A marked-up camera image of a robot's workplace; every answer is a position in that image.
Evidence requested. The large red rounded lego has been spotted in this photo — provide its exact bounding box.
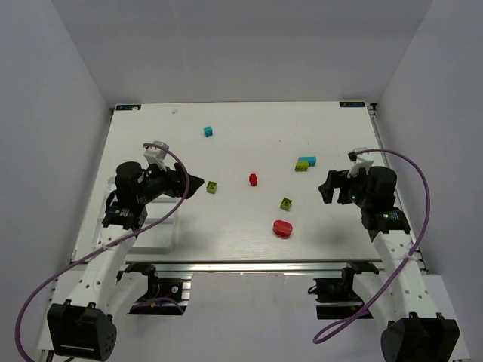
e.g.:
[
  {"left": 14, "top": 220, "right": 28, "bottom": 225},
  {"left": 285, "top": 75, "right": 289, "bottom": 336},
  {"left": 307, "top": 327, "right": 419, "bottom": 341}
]
[{"left": 272, "top": 219, "right": 293, "bottom": 238}]

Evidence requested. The blue corner label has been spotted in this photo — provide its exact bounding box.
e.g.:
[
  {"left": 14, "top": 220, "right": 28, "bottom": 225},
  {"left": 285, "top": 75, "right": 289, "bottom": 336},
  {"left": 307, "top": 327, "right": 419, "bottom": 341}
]
[
  {"left": 115, "top": 104, "right": 141, "bottom": 112},
  {"left": 339, "top": 101, "right": 366, "bottom": 108}
]

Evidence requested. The white divided sorting tray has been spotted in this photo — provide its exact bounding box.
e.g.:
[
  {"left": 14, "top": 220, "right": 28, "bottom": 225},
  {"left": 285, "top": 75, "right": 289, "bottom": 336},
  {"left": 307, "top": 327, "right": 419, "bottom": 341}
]
[{"left": 94, "top": 176, "right": 179, "bottom": 253}]

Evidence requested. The green lego brick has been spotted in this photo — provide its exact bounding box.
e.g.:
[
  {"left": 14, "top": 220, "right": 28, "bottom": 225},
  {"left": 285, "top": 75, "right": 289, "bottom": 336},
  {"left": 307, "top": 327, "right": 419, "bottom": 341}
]
[
  {"left": 280, "top": 198, "right": 293, "bottom": 211},
  {"left": 206, "top": 181, "right": 217, "bottom": 194}
]

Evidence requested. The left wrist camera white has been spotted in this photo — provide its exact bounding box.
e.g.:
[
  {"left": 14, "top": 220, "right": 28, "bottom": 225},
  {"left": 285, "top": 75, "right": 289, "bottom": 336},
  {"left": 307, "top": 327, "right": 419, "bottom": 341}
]
[{"left": 143, "top": 141, "right": 169, "bottom": 170}]

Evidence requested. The long cyan lego brick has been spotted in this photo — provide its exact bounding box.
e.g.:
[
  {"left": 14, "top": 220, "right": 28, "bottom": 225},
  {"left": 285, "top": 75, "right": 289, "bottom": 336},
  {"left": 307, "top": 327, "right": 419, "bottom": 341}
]
[{"left": 297, "top": 156, "right": 317, "bottom": 167}]

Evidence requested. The left blue corner label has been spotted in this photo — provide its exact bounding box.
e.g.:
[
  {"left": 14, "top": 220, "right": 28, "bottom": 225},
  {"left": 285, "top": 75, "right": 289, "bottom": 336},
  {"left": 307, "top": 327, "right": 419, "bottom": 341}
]
[{"left": 115, "top": 104, "right": 141, "bottom": 112}]

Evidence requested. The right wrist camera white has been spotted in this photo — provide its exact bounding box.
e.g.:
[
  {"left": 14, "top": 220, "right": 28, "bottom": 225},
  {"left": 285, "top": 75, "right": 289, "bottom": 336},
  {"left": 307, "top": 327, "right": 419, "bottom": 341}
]
[{"left": 347, "top": 147, "right": 374, "bottom": 178}]

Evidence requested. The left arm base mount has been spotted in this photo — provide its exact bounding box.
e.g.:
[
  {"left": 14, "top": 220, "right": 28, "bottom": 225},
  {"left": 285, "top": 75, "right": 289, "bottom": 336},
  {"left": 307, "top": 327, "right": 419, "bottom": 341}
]
[{"left": 117, "top": 263, "right": 191, "bottom": 316}]

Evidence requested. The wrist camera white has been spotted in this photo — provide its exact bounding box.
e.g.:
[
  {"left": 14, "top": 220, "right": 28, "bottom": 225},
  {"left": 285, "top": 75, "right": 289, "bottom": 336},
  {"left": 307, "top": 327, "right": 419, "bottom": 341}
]
[
  {"left": 143, "top": 141, "right": 169, "bottom": 170},
  {"left": 347, "top": 147, "right": 374, "bottom": 178}
]

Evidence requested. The small cyan lego brick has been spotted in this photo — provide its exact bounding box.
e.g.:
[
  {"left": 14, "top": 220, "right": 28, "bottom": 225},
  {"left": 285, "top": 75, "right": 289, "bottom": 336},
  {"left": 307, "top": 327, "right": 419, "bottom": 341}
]
[{"left": 203, "top": 127, "right": 214, "bottom": 137}]

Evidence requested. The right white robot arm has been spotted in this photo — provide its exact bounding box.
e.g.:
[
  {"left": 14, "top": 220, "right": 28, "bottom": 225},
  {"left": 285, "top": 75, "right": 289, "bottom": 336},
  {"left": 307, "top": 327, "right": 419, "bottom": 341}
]
[{"left": 318, "top": 166, "right": 460, "bottom": 361}]

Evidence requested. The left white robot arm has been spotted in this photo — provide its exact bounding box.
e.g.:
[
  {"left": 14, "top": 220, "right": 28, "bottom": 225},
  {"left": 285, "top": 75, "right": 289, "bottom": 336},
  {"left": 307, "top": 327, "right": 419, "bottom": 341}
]
[{"left": 47, "top": 161, "right": 205, "bottom": 361}]

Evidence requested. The small red lego brick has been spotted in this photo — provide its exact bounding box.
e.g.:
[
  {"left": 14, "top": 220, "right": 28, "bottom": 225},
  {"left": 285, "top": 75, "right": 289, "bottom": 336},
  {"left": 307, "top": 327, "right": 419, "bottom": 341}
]
[{"left": 249, "top": 173, "right": 258, "bottom": 186}]

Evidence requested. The green lego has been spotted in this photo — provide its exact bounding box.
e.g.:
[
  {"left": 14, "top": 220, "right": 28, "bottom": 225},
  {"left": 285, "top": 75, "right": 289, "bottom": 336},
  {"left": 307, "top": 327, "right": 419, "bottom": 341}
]
[{"left": 295, "top": 161, "right": 309, "bottom": 172}]

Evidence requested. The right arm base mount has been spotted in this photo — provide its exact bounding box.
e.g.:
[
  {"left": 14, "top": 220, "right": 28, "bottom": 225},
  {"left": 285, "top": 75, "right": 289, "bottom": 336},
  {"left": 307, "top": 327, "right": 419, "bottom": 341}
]
[{"left": 307, "top": 262, "right": 379, "bottom": 320}]

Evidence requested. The right blue corner label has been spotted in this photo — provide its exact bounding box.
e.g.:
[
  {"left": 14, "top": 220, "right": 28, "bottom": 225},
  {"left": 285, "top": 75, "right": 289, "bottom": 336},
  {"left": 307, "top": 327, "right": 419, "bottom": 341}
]
[{"left": 339, "top": 101, "right": 366, "bottom": 108}]

